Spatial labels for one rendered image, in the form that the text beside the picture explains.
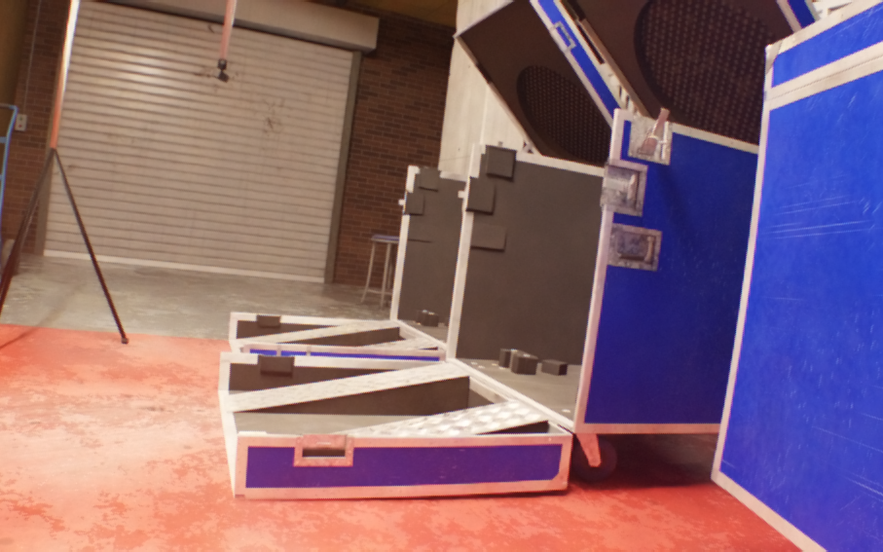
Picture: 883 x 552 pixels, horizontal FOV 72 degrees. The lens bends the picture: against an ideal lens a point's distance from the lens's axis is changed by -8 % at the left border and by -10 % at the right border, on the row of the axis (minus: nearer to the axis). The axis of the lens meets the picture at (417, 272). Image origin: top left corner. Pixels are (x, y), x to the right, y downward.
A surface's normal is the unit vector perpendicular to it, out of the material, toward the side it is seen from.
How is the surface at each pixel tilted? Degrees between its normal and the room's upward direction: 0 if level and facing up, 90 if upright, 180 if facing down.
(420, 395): 90
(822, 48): 90
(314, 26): 90
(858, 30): 90
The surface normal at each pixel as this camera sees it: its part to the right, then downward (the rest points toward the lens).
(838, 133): -0.99, -0.12
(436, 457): 0.32, 0.08
